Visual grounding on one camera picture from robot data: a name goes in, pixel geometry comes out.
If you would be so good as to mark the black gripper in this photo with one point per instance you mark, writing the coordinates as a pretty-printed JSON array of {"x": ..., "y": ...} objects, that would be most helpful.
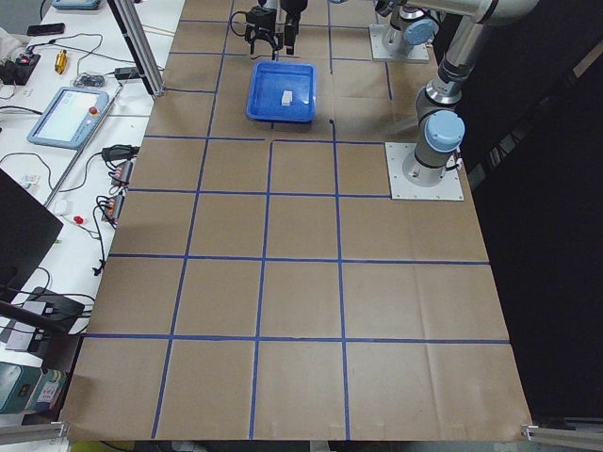
[{"x": 262, "y": 20}]

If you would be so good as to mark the white building block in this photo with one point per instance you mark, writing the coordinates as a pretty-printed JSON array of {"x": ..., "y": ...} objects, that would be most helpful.
[{"x": 287, "y": 98}]

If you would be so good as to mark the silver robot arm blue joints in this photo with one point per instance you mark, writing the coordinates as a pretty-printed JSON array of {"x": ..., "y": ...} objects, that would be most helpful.
[{"x": 441, "y": 130}]

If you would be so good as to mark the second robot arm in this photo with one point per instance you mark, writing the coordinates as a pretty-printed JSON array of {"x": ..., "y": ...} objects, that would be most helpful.
[{"x": 417, "y": 24}]

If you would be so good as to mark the blue plastic tray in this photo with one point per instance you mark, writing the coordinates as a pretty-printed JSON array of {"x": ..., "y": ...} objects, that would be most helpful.
[{"x": 282, "y": 92}]

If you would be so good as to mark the black power adapter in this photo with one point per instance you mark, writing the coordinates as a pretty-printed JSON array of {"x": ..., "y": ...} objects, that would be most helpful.
[{"x": 126, "y": 73}]

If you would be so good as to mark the orange black adapter box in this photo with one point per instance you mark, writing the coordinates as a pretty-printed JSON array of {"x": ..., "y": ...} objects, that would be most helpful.
[
  {"x": 112, "y": 208},
  {"x": 121, "y": 175}
]

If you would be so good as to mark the gold metal cylinder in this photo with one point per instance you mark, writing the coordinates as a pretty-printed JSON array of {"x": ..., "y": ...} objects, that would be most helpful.
[{"x": 61, "y": 62}]

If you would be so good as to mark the teach pendant tablet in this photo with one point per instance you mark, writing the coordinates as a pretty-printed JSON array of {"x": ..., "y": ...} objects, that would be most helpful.
[{"x": 70, "y": 119}]

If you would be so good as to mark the black smartphone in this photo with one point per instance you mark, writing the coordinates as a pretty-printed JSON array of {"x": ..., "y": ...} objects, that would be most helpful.
[{"x": 39, "y": 30}]

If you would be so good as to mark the brown paper table cover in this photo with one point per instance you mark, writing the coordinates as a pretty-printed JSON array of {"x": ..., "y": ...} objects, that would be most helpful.
[{"x": 263, "y": 283}]

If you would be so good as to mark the black monitor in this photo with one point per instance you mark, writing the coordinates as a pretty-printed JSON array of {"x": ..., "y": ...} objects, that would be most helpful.
[{"x": 28, "y": 231}]

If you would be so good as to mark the aluminium frame post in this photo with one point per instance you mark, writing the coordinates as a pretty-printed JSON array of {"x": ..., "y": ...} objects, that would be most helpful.
[{"x": 128, "y": 21}]

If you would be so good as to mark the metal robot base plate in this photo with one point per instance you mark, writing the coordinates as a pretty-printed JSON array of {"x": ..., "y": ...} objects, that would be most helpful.
[{"x": 411, "y": 181}]

